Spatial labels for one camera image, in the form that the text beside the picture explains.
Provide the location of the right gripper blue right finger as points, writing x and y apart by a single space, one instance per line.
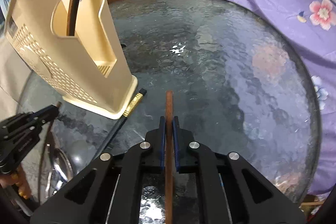
178 144

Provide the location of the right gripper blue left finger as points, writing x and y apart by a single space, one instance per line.
160 143

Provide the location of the brown wooden chopstick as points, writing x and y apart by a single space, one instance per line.
169 159

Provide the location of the black chopstick gold band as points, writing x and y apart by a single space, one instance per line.
120 122

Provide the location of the large steel spoon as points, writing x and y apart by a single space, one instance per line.
61 171

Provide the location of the beige plastic utensil holder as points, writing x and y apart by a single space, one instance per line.
73 45

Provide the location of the left hand with gold nails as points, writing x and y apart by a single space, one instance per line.
17 178

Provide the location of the round glass table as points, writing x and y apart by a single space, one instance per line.
246 105

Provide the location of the purple floral cloth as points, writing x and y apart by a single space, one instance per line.
310 27

